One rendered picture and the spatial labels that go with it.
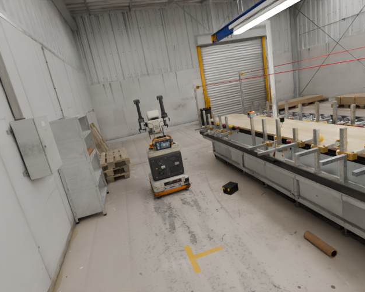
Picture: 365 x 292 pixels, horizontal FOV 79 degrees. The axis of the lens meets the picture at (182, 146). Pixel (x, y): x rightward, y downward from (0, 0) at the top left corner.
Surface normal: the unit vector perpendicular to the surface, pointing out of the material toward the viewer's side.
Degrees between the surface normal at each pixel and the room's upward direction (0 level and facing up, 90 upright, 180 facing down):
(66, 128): 90
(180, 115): 90
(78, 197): 90
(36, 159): 90
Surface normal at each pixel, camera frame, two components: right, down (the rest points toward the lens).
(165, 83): 0.27, 0.19
